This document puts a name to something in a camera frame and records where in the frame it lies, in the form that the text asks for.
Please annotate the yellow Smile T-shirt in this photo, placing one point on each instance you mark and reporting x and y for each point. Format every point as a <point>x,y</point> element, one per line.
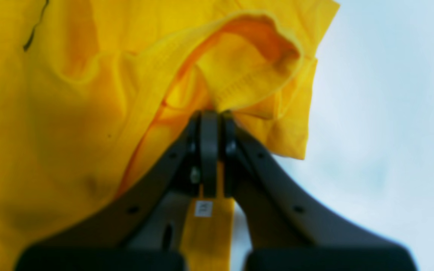
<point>93,91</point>

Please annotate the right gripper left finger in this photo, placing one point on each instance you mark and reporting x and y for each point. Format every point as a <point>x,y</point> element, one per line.
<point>142,230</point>

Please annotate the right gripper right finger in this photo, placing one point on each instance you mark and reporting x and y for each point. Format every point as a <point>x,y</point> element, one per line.
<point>290,230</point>

